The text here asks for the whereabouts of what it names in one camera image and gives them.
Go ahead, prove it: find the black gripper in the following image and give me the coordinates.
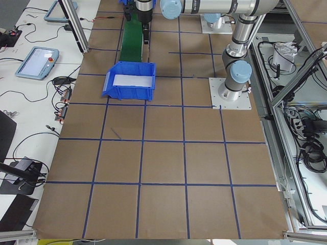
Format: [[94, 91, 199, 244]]
[[137, 9, 153, 44]]

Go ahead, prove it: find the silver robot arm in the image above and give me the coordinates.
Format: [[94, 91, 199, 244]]
[[203, 13, 229, 30], [147, 1, 277, 106]]

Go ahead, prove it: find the green conveyor belt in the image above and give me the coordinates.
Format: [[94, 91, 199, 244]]
[[119, 13, 143, 62]]

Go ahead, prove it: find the blue right storage bin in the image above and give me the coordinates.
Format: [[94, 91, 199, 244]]
[[118, 0, 134, 6]]

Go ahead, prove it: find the blue storage bin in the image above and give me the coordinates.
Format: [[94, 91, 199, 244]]
[[102, 61, 156, 101], [118, 0, 134, 6]]

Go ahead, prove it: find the blue left storage bin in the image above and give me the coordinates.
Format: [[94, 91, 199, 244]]
[[102, 61, 156, 101]]

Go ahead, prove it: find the white foam pad left bin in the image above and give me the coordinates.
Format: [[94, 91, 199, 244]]
[[113, 75, 152, 87]]

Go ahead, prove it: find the far teach pendant tablet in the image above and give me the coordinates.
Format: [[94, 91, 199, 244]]
[[43, 1, 68, 23]]

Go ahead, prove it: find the teach pendant tablet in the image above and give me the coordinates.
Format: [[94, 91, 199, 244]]
[[15, 46, 60, 80], [43, 1, 68, 23]]

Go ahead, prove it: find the near teach pendant tablet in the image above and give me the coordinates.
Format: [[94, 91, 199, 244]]
[[15, 46, 60, 80]]

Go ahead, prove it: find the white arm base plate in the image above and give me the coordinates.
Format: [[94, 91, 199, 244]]
[[200, 13, 233, 35], [208, 78, 252, 110]]

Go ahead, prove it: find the aluminium frame post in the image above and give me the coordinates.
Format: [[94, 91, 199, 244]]
[[58, 0, 89, 54]]

